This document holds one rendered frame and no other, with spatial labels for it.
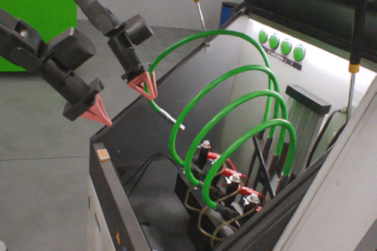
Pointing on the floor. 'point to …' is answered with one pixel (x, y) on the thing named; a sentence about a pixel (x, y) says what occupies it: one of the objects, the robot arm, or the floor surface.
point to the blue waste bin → (226, 11)
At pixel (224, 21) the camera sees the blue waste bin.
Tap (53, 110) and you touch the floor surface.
